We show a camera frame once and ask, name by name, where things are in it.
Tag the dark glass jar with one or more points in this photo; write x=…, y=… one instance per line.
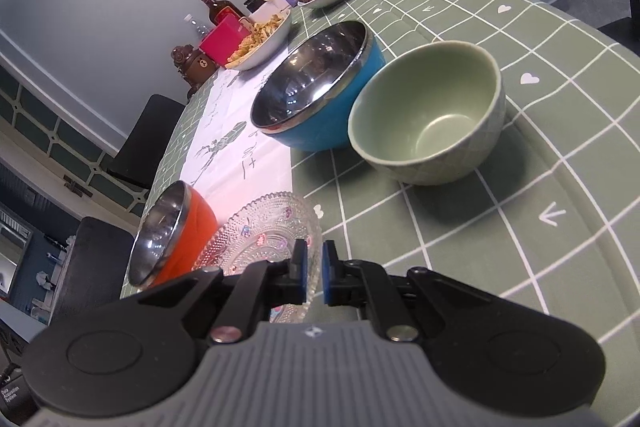
x=253, y=2

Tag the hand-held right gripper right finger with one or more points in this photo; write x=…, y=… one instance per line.
x=330, y=273

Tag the pile of fried snacks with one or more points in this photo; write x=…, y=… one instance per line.
x=255, y=38

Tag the green grid tablecloth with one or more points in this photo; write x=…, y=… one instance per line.
x=500, y=157

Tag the clear glass plate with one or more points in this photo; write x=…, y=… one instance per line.
x=260, y=232

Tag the brown liquor bottle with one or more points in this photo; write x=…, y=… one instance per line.
x=222, y=9

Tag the dark metal plate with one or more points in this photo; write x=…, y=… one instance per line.
x=340, y=119

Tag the green ceramic bowl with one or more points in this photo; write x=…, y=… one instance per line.
x=425, y=107

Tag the brown bear figurine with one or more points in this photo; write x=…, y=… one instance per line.
x=197, y=69

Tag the orange steel bowl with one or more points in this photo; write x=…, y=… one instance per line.
x=195, y=237

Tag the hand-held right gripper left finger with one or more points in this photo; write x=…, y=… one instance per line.
x=300, y=268

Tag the clear plastic bottle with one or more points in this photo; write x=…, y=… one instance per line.
x=200, y=28

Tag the black chair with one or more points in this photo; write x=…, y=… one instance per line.
x=145, y=142
x=95, y=267

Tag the white deer print table runner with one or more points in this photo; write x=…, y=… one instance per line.
x=240, y=157

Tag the red box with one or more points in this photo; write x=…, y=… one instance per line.
x=220, y=42

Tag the white box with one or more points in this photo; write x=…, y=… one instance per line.
x=267, y=13

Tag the white plate with fried snacks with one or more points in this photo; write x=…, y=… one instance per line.
x=267, y=49

